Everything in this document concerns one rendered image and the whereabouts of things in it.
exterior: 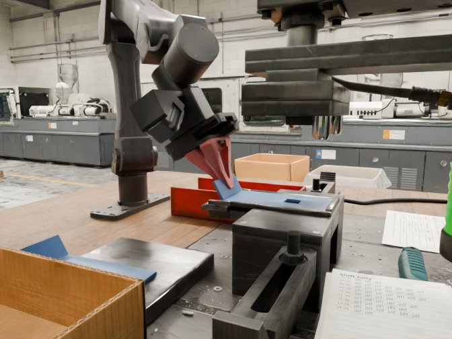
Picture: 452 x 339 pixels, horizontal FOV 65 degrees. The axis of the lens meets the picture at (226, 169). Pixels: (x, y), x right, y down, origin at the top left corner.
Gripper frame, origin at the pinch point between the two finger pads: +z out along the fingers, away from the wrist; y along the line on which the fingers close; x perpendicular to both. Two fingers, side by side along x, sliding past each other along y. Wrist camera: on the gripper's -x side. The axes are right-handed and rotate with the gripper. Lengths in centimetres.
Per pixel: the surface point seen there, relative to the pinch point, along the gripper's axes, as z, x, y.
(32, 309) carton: 2.6, -24.7, -13.8
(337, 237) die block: 13.4, 1.8, 10.4
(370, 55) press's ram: -4.9, -5.5, 24.4
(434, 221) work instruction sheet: 24.3, 29.1, 21.2
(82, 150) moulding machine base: -204, 477, -497
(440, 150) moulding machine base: 74, 437, 51
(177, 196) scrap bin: -2.7, 12.3, -17.6
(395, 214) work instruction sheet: 20.8, 30.6, 15.4
